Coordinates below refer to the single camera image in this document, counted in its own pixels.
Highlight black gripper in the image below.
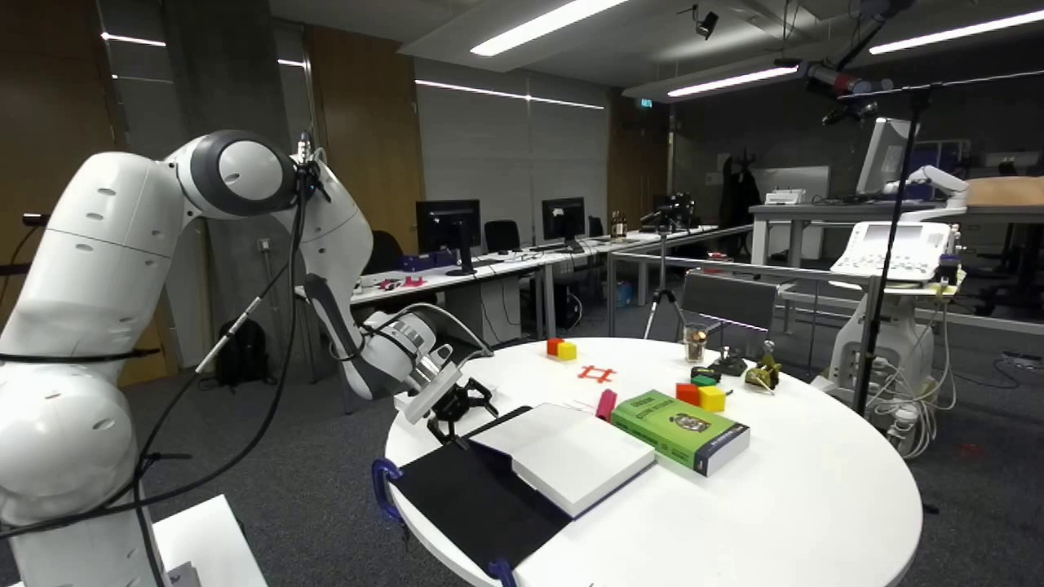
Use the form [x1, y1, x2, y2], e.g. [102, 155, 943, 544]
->
[426, 374, 507, 441]

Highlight blue cover book white pages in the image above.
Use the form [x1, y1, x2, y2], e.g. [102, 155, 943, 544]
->
[466, 401, 662, 523]

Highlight white robot base platform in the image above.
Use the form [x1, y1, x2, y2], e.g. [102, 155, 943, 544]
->
[151, 492, 272, 587]

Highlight green book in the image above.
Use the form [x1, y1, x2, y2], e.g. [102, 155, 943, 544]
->
[612, 389, 754, 480]

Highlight black table mat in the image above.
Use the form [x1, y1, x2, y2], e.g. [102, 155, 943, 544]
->
[392, 433, 578, 582]

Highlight long white desk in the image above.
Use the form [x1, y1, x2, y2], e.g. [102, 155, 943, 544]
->
[348, 240, 618, 354]

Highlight black computer monitor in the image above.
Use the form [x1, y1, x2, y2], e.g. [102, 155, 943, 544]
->
[416, 196, 483, 277]
[540, 196, 591, 253]

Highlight red and yellow block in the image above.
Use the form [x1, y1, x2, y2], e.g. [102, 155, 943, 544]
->
[671, 380, 730, 418]

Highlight black backpack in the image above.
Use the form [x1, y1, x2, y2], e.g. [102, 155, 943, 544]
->
[213, 316, 272, 389]

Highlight grey panel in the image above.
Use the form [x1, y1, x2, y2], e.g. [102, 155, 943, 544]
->
[679, 271, 785, 336]

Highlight dark toy figure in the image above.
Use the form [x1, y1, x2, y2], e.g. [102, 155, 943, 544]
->
[742, 340, 785, 396]

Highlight long ceiling light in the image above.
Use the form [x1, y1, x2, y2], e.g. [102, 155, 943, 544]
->
[865, 6, 1044, 58]
[665, 64, 805, 105]
[97, 31, 173, 52]
[466, 0, 634, 64]
[413, 77, 608, 115]

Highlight person in black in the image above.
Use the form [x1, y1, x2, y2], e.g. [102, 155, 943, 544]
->
[714, 155, 768, 235]

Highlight black pole stand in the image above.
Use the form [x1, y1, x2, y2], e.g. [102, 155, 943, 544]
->
[824, 82, 941, 418]

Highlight white ultrasound machine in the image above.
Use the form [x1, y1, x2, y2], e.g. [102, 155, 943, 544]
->
[819, 115, 969, 460]

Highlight blue strap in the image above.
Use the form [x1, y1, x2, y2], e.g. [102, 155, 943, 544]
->
[483, 554, 522, 587]
[368, 455, 407, 523]

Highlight black camera tripod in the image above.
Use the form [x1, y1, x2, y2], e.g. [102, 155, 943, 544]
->
[640, 231, 693, 343]

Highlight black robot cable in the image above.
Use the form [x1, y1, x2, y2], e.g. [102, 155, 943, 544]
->
[0, 135, 329, 543]

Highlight ceiling camera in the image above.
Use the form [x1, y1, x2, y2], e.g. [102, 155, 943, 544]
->
[688, 6, 724, 42]

